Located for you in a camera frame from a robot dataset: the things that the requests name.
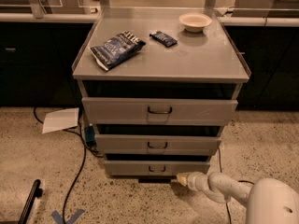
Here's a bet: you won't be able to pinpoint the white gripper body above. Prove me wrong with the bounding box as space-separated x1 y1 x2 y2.
187 172 210 191

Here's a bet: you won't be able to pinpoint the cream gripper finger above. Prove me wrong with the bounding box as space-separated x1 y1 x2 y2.
177 173 190 187

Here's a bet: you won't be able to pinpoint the grey bottom drawer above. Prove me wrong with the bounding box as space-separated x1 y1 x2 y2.
104 161 209 176

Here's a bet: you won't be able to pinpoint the grey drawer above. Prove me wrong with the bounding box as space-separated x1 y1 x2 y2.
95 134 221 156
82 97 237 126
104 161 209 176

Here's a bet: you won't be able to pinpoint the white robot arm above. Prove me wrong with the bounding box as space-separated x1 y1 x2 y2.
177 172 299 224

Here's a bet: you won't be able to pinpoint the grey middle drawer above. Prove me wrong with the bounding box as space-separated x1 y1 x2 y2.
95 134 221 156

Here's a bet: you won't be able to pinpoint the grey metal drawer cabinet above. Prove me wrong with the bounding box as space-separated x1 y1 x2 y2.
71 7 252 183

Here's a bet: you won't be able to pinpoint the grey top drawer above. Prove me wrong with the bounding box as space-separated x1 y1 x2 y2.
82 97 237 126

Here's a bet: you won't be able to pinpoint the blue box beside cabinet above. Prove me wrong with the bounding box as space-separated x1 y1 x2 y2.
84 126 96 147

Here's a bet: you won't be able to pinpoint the white sheet of paper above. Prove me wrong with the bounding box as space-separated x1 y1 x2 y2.
42 108 78 133

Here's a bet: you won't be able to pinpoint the blue tape cross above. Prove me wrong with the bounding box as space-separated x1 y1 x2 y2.
50 208 85 224

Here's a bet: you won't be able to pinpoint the small blue snack packet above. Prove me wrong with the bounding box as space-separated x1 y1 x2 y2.
149 31 177 48

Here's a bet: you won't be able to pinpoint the large blue chip bag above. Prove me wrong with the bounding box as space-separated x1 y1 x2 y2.
89 31 146 71

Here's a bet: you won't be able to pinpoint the black bar at lower left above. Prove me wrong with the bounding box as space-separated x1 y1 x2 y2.
18 179 43 224

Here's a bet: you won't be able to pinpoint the white paper bowl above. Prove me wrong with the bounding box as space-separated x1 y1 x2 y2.
179 13 212 33

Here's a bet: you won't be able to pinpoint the dark counter cabinets behind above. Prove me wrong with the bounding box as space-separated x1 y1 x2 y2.
0 21 299 110

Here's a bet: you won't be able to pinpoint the black cable on right floor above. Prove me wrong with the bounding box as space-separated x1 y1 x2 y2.
217 147 256 224

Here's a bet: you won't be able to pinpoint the black cable on floor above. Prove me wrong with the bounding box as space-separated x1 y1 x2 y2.
33 106 104 224
217 147 256 224

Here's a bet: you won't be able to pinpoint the black cable on left floor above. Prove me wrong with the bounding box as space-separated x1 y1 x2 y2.
33 106 104 224

